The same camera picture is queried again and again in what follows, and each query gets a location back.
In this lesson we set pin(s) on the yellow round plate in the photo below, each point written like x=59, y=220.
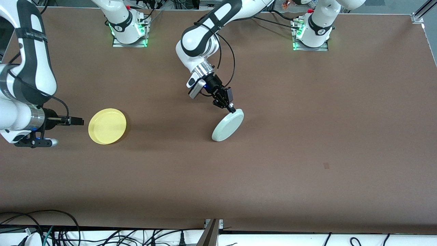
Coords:
x=107, y=126

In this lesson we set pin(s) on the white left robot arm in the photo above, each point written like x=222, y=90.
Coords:
x=198, y=37

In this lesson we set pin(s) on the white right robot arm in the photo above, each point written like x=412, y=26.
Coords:
x=34, y=68

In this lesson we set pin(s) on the white lower shelf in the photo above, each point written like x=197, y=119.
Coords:
x=273, y=241

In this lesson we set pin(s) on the small orange object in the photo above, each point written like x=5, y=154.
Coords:
x=287, y=4

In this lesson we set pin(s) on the aluminium corner bracket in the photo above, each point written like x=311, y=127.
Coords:
x=417, y=17

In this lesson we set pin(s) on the black power plug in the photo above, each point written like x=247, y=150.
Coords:
x=182, y=239

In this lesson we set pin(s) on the pale green round plate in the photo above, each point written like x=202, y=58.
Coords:
x=227, y=126

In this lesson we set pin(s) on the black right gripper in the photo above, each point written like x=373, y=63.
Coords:
x=51, y=118

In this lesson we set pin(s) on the metal table edge bracket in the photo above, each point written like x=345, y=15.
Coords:
x=211, y=232

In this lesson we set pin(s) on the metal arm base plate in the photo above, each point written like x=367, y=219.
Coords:
x=324, y=49
x=117, y=43

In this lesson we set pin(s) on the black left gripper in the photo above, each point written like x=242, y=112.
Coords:
x=214, y=83

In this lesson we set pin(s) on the aluminium frame profile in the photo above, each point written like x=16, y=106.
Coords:
x=208, y=3

